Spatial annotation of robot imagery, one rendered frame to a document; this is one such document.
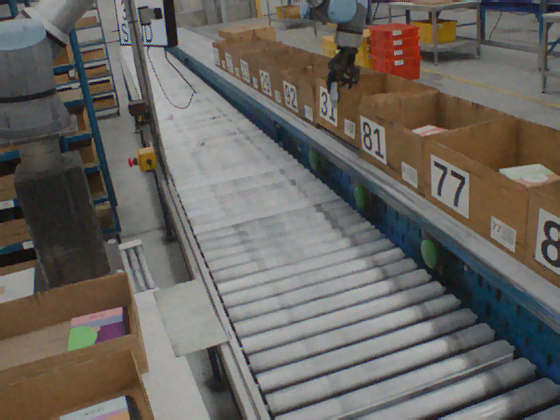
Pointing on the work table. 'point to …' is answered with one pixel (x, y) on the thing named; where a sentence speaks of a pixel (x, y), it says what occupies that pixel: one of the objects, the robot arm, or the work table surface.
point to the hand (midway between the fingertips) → (335, 105)
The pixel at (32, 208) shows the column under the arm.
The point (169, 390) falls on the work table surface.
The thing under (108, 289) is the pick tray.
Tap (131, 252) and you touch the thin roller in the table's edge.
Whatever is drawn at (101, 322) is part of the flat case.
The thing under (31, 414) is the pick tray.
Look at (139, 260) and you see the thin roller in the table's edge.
